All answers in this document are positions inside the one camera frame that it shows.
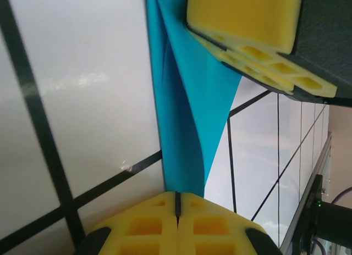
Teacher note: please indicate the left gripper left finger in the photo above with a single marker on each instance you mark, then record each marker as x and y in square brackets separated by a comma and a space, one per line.
[143, 233]

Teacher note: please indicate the teal cloth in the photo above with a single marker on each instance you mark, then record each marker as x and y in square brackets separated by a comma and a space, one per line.
[187, 101]

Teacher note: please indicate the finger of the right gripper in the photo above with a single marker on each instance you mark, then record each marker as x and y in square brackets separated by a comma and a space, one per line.
[247, 71]
[242, 16]

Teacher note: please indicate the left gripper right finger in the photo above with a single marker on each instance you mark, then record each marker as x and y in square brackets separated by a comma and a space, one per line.
[220, 235]

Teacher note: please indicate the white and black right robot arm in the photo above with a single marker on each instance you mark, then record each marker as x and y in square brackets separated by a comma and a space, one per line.
[335, 224]

